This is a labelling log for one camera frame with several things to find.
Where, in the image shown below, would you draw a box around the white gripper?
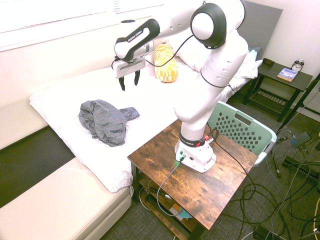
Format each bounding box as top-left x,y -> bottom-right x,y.
111,56 -> 146,91

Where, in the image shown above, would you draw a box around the grey shirt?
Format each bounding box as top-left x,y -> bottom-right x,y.
78,99 -> 140,148

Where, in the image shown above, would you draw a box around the mint green laundry basket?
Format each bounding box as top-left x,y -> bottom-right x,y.
207,101 -> 278,168

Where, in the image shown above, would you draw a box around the white bed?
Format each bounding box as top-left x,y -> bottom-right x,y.
28,47 -> 263,194

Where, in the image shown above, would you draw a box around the yellow white patterned bolster pillow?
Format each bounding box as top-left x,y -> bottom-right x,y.
152,43 -> 180,84

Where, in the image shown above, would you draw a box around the window blind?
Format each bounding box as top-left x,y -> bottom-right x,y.
0,0 -> 166,52

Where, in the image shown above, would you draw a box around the cream upholstered bench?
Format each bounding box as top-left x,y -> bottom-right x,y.
0,99 -> 50,151
0,157 -> 133,240

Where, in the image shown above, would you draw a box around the white bed pillow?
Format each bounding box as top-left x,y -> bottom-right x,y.
174,47 -> 264,92

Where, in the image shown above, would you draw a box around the rustic wooden side table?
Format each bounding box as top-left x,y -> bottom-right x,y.
127,119 -> 259,240

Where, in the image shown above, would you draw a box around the teal cloth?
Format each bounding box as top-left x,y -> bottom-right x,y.
248,47 -> 261,60

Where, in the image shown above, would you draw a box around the black nightstand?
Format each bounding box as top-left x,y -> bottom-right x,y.
242,58 -> 314,123

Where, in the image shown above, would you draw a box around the teal and orange packet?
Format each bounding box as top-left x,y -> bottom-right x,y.
172,204 -> 193,221

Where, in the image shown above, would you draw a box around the grey bed headboard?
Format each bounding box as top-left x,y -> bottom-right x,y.
237,0 -> 285,61

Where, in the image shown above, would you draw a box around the blue paperback book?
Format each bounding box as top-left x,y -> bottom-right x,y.
276,66 -> 301,83

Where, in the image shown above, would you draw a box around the black twin-bell alarm clock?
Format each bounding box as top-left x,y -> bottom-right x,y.
291,59 -> 305,73

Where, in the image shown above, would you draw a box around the grey power adapter box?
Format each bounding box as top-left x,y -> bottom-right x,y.
289,131 -> 313,149

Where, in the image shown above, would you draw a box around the black tripod stand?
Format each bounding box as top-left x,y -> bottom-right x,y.
274,72 -> 320,183

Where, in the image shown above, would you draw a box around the thin black camera cable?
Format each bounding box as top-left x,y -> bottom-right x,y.
113,34 -> 233,88

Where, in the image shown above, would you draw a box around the grey ethernet cable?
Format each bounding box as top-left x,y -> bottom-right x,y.
156,156 -> 187,217

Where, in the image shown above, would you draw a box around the thick black power cable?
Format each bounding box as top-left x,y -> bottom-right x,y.
206,127 -> 257,201

